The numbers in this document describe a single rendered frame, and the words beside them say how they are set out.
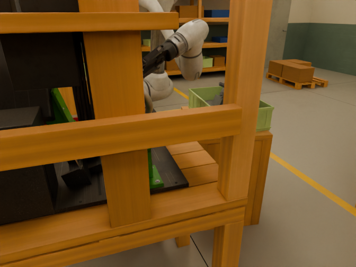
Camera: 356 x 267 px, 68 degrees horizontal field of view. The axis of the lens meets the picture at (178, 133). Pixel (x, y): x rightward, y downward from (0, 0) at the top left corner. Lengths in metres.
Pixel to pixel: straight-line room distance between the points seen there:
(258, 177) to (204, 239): 0.61
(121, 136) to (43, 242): 0.45
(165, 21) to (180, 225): 0.70
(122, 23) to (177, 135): 0.33
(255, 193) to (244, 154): 1.14
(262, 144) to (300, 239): 0.81
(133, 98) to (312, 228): 1.97
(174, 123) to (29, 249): 0.60
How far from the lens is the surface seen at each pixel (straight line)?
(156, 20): 0.69
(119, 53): 0.72
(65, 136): 0.72
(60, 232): 1.01
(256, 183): 2.04
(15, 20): 0.68
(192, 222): 1.05
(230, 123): 0.82
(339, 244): 2.39
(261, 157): 1.93
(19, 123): 0.91
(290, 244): 2.24
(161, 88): 1.82
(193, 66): 1.25
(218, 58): 7.14
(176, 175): 1.15
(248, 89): 0.88
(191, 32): 1.17
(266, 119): 1.89
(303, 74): 6.40
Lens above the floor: 1.54
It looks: 25 degrees down
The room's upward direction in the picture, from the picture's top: straight up
